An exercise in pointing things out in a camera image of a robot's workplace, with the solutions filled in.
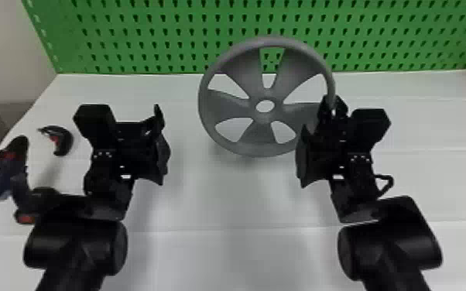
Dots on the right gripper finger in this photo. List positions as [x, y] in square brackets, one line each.
[308, 158]
[332, 110]

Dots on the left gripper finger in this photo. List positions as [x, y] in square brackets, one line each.
[159, 118]
[162, 158]

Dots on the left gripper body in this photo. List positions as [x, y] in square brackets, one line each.
[135, 146]

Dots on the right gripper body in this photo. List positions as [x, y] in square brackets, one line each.
[334, 148]

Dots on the grey wheel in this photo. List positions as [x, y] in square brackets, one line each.
[257, 73]

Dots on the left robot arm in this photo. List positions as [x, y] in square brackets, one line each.
[78, 248]

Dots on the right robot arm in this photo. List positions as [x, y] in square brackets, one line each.
[391, 244]

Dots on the drill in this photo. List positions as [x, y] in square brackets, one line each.
[3, 166]

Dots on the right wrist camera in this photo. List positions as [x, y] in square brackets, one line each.
[369, 130]

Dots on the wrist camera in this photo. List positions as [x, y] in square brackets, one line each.
[369, 130]
[94, 122]

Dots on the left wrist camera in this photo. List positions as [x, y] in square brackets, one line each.
[94, 122]

